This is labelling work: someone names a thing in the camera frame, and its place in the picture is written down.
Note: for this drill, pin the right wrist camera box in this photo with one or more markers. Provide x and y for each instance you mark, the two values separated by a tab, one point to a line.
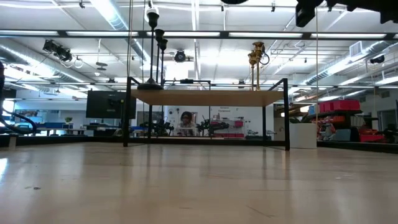
304	15

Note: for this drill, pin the person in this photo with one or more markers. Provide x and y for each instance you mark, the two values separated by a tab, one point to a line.
186	123

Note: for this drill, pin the gold candlestick holder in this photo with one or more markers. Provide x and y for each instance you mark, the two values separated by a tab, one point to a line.
258	47
252	58

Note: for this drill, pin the white pot with plant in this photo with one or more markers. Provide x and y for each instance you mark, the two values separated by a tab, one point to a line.
303	135

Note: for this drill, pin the black wall monitor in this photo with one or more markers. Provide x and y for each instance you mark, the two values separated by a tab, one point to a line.
109	104

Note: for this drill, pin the storage rack with bins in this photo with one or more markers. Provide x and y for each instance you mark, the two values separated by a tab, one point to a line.
342	105

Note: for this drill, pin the black aluminium rig frame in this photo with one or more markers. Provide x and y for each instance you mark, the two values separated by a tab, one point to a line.
62	140

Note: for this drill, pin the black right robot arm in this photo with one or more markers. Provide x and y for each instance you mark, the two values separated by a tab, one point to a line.
373	7

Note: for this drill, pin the wooden shelf with black frame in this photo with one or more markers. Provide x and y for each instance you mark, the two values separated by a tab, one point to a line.
205	98

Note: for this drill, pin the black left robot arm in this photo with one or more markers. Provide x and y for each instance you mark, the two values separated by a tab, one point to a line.
1	84

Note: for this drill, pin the black candlestick holder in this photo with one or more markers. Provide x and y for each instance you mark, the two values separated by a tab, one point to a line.
163	43
159	33
150	85

